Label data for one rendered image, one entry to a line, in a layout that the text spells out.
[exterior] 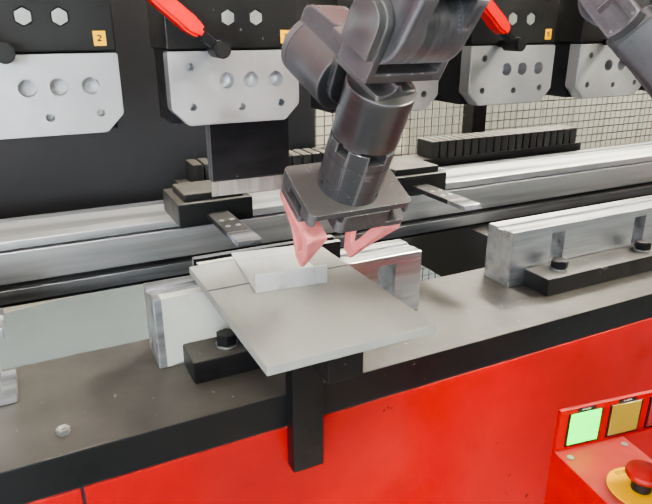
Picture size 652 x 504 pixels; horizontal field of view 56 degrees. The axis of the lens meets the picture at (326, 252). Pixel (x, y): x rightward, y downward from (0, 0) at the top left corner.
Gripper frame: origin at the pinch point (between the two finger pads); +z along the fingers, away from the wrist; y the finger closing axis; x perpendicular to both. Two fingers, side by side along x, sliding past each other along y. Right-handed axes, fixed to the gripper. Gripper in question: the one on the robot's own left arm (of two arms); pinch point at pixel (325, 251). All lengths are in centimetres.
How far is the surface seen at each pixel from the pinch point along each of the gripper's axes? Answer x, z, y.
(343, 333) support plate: 7.6, 3.4, 0.7
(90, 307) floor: -155, 210, 6
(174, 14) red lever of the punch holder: -21.9, -13.2, 10.0
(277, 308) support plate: 0.6, 7.3, 4.2
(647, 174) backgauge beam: -30, 32, -109
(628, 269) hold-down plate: -1, 21, -64
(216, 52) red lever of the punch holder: -19.8, -10.3, 6.1
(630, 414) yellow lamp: 21.4, 17.1, -38.3
